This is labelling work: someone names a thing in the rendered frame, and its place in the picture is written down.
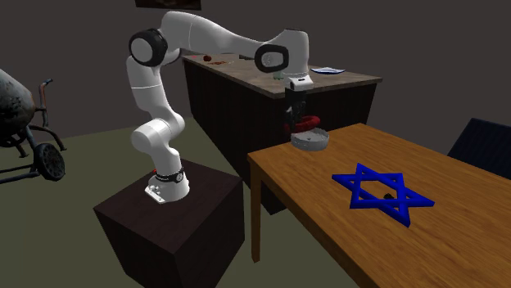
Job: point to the dark kitchen island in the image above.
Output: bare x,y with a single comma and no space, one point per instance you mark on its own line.
235,107

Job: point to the red apple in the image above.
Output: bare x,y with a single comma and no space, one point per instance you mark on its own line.
207,58

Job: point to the wooden table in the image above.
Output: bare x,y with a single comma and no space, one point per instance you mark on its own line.
459,223

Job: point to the blue star-shaped frame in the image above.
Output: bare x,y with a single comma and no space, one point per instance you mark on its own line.
399,203

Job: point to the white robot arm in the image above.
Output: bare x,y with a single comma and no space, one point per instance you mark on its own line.
148,89

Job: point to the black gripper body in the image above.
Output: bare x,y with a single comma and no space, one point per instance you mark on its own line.
295,99

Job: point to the rusty cement mixer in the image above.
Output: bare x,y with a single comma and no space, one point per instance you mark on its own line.
16,107

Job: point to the small black object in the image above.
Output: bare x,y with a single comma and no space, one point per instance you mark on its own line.
387,196

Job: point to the dark blue chair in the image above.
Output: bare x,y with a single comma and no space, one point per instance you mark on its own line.
485,147

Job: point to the grey round dish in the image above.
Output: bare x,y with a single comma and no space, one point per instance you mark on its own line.
310,140

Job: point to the pale green cup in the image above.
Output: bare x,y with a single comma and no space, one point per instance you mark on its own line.
278,74

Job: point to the dark robot stand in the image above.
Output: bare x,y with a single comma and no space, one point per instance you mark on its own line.
187,235

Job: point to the white blue plate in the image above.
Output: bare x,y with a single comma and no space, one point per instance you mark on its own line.
328,70

